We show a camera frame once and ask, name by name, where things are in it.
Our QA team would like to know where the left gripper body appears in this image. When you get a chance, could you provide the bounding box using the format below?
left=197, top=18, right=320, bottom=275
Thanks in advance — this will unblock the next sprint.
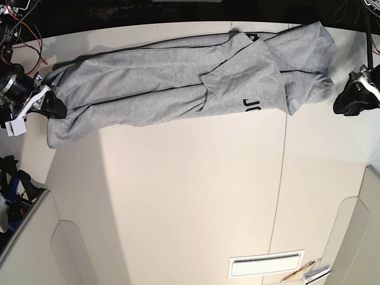
left=349, top=65, right=379, bottom=98

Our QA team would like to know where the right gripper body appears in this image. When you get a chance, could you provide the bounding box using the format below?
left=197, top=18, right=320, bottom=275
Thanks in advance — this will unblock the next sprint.
left=26, top=74, right=59, bottom=118

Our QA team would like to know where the grey T-shirt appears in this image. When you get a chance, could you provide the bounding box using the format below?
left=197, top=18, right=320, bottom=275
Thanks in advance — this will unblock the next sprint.
left=46, top=22, right=337, bottom=148

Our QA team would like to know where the yellow pencil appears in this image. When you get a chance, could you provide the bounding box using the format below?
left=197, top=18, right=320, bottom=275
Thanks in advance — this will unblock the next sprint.
left=281, top=261, right=316, bottom=283

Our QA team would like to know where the white vent plate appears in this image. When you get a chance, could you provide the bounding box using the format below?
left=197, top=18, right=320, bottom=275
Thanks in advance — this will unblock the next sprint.
left=228, top=250, right=305, bottom=278

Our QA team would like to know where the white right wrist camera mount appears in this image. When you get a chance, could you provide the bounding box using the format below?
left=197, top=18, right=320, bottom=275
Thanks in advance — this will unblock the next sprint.
left=5, top=85, right=50, bottom=137

